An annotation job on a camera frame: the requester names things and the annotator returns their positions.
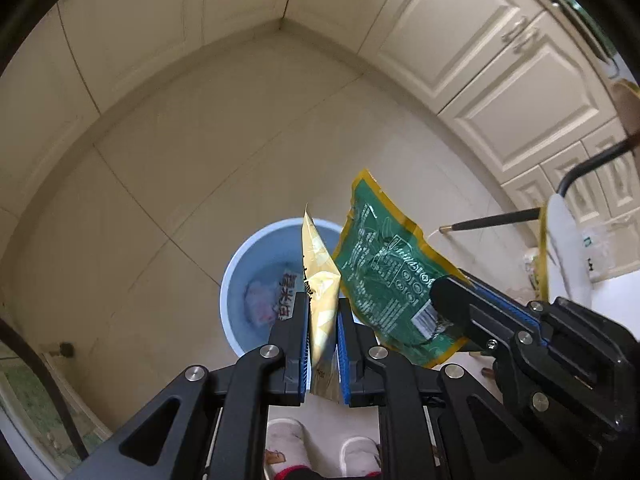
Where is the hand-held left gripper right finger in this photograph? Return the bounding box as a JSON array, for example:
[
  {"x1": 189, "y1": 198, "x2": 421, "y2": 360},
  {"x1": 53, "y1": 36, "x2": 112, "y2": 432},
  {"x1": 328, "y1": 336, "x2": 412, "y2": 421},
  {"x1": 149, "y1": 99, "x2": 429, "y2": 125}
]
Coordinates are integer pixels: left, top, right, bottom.
[{"x1": 337, "y1": 298, "x2": 562, "y2": 480}]

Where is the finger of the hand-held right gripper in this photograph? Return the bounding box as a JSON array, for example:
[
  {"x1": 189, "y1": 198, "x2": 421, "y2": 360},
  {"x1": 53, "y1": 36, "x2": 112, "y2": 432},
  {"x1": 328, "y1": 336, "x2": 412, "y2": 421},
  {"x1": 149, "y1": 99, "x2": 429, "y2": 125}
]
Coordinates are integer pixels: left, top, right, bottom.
[
  {"x1": 462, "y1": 279, "x2": 552, "y2": 342},
  {"x1": 430, "y1": 275, "x2": 532, "y2": 357}
]

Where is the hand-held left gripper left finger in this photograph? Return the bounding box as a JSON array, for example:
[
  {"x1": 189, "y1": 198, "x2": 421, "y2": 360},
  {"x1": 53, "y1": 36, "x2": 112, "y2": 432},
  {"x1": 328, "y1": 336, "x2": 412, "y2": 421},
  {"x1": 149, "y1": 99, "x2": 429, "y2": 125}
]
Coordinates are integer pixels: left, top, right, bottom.
[{"x1": 65, "y1": 290, "x2": 312, "y2": 480}]

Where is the pink plastic bag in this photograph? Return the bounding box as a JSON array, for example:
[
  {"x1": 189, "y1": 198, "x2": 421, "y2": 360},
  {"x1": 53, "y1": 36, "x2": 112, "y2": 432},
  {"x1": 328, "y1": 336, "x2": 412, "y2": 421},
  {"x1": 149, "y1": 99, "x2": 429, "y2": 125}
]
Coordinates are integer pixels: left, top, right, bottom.
[{"x1": 244, "y1": 280, "x2": 281, "y2": 327}]

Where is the yellow snack packet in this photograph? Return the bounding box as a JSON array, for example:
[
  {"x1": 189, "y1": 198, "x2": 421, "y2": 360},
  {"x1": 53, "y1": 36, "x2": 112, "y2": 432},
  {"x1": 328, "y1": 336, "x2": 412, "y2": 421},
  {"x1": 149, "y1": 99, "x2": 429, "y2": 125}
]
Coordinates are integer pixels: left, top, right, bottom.
[{"x1": 300, "y1": 203, "x2": 347, "y2": 404}]

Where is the blue plastic bin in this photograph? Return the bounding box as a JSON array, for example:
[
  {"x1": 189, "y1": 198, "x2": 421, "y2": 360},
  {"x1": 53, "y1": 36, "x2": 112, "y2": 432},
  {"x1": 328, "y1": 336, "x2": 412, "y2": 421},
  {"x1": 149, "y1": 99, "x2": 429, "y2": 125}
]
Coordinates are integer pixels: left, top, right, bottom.
[{"x1": 220, "y1": 217, "x2": 352, "y2": 357}]

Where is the dark green snack packet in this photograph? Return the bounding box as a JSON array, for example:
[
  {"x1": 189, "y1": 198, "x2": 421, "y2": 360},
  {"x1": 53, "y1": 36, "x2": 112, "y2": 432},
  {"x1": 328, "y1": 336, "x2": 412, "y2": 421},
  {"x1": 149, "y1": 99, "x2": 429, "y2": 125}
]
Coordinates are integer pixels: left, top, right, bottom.
[{"x1": 331, "y1": 168, "x2": 474, "y2": 371}]

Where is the white printed packet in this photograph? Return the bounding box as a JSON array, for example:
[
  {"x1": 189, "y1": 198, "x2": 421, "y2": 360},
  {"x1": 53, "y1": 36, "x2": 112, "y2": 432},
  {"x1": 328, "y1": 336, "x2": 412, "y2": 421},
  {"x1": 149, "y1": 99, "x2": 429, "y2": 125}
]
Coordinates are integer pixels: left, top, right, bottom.
[{"x1": 276, "y1": 272, "x2": 309, "y2": 322}]

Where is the round white marble table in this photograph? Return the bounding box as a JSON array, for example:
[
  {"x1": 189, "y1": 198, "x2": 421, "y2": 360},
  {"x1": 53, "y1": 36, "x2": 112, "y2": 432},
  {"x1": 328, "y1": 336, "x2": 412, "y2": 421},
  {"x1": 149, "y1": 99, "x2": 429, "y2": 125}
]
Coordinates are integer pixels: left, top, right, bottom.
[{"x1": 439, "y1": 135, "x2": 640, "y2": 313}]

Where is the white slipper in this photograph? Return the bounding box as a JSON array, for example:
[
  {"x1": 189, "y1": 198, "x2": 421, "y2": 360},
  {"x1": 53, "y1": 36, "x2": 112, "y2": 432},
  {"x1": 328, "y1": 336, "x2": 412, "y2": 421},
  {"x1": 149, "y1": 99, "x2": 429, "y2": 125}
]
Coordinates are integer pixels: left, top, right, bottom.
[
  {"x1": 265, "y1": 417, "x2": 322, "y2": 480},
  {"x1": 340, "y1": 436, "x2": 382, "y2": 479}
]

